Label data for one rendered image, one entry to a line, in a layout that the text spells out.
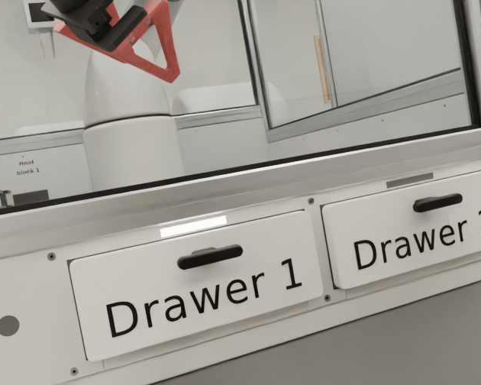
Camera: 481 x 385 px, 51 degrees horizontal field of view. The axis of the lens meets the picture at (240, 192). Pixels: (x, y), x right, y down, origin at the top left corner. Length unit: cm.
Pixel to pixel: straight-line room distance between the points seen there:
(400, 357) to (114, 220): 44
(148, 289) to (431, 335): 43
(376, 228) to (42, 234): 41
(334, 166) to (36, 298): 39
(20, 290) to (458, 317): 60
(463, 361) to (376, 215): 28
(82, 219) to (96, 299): 9
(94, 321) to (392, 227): 39
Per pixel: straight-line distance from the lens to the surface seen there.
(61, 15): 50
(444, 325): 82
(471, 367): 87
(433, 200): 70
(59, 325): 60
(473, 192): 79
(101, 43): 45
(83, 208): 58
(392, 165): 73
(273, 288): 63
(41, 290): 59
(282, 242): 62
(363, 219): 68
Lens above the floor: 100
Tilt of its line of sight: 3 degrees down
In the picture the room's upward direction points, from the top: 10 degrees counter-clockwise
